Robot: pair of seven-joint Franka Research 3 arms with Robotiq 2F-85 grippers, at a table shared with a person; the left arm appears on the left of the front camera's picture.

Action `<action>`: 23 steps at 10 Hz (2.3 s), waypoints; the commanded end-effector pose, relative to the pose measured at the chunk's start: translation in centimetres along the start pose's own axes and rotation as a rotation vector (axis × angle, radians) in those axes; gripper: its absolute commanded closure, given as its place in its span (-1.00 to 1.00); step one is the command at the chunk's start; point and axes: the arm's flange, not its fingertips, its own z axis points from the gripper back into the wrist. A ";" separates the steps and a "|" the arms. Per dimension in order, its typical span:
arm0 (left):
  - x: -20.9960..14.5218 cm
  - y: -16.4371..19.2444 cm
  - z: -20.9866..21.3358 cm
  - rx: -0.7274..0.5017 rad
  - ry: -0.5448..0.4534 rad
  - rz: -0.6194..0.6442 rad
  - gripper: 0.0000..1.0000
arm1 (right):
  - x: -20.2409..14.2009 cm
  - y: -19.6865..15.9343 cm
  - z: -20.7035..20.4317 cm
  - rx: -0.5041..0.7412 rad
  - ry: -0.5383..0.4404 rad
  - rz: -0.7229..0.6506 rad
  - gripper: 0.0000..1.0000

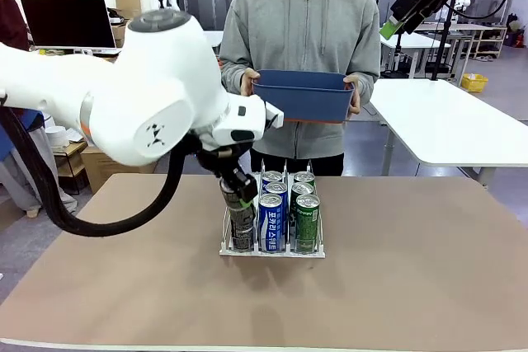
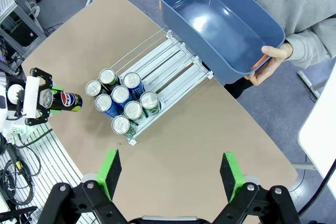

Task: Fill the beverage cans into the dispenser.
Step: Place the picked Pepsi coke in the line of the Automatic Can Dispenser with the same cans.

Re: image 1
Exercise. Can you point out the white paper roll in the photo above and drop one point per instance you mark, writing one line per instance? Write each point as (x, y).
(59, 136)

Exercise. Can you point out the small black frame shelf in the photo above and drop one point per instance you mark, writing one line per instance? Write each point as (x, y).
(72, 166)

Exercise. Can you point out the person's right forearm grey sleeve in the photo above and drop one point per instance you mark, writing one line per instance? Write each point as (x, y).
(231, 71)

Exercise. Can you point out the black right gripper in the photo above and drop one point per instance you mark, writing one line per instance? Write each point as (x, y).
(420, 1)

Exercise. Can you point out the black computer monitor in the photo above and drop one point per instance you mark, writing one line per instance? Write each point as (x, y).
(68, 22)

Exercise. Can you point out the person's right hand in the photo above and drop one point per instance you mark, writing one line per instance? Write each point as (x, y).
(248, 84)

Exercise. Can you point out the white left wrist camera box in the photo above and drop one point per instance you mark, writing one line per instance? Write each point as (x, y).
(274, 115)

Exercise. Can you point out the person in grey hoodie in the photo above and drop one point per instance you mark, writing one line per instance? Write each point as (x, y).
(303, 30)

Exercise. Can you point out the person's left hand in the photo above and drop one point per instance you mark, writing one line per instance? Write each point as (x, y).
(356, 94)

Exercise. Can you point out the blue Pocari Sweat can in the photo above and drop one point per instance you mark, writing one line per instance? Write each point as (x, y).
(273, 176)
(277, 189)
(270, 226)

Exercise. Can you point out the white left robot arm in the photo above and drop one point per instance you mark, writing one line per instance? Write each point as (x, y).
(144, 92)

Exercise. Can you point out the small brown cardboard box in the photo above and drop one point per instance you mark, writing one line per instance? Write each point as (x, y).
(119, 34)

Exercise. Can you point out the large brown cardboard box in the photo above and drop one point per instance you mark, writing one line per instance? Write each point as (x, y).
(99, 168)

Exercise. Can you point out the tall brown cardboard box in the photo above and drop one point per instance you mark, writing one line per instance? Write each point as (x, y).
(127, 3)

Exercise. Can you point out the yellow plastic crate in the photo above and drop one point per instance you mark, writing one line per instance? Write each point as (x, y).
(474, 83)

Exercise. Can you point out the white background table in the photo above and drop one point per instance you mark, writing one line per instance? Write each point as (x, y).
(212, 38)

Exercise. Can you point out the low wooden shelf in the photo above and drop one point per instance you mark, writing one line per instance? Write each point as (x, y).
(478, 38)

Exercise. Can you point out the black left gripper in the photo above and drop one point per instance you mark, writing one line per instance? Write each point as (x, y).
(218, 158)

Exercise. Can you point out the person in maroon top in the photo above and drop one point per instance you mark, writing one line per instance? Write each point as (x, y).
(12, 18)

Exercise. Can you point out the person's left forearm grey sleeve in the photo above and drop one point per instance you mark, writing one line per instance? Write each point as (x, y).
(369, 71)

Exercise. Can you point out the black tripod stand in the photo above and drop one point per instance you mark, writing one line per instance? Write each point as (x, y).
(443, 47)

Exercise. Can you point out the large white table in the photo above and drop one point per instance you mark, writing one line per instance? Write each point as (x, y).
(445, 121)

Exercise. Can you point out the green Chilsung cider can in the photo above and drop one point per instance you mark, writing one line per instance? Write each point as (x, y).
(308, 226)
(304, 177)
(301, 189)

